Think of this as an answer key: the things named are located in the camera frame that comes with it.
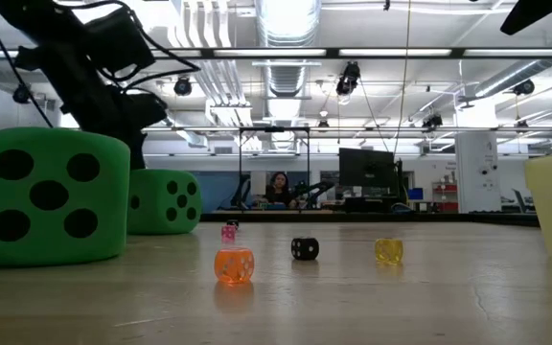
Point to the small yellow translucent die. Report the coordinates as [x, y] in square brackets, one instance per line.
[389, 250]

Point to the green foam die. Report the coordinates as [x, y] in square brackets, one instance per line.
[154, 206]
[110, 201]

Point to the white pillar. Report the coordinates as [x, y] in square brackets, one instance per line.
[477, 172]

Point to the blue background screen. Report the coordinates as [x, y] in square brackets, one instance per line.
[415, 194]

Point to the black background robot arm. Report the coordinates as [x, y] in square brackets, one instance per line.
[316, 189]
[242, 189]

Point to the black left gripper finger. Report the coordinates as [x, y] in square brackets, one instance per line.
[137, 151]

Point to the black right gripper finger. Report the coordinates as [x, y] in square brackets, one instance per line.
[522, 9]
[544, 9]

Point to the grey office chair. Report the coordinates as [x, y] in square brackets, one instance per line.
[520, 201]

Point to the small black die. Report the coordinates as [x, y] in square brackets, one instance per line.
[305, 249]
[232, 223]

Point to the small pink die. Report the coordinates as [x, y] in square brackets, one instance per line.
[228, 233]

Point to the red shelf rack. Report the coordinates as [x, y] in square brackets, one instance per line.
[443, 206]

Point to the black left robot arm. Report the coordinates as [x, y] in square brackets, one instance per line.
[31, 19]

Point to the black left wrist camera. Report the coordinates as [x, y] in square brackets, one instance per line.
[118, 43]

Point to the person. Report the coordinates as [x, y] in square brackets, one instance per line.
[280, 194]

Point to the black overhead camera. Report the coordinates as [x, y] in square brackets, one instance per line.
[349, 79]

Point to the small orange translucent die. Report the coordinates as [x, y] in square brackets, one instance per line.
[234, 266]

